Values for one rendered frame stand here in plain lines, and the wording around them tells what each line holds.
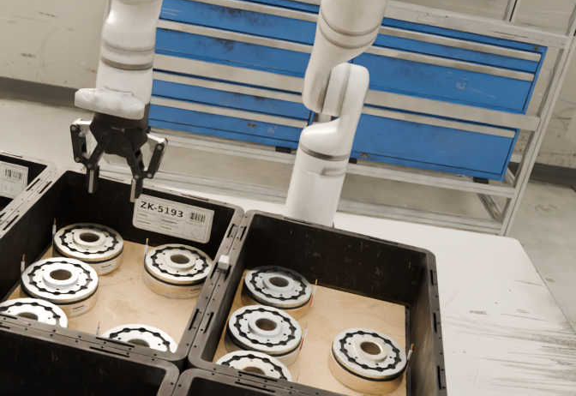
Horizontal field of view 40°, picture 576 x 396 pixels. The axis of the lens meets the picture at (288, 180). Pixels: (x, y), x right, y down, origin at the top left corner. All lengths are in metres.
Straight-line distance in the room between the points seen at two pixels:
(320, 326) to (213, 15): 1.86
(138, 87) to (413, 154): 2.15
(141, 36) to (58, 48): 2.85
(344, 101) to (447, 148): 1.86
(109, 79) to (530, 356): 0.89
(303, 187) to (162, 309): 0.37
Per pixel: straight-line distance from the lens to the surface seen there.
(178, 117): 3.02
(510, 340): 1.55
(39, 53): 3.94
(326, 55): 1.21
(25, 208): 1.17
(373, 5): 1.10
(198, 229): 1.26
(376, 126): 3.06
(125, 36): 1.06
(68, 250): 1.20
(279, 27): 2.90
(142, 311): 1.15
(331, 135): 1.35
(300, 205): 1.40
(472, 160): 3.20
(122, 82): 1.08
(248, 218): 1.21
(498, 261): 1.80
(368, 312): 1.24
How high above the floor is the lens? 1.50
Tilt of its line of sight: 25 degrees down
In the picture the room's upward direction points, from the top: 12 degrees clockwise
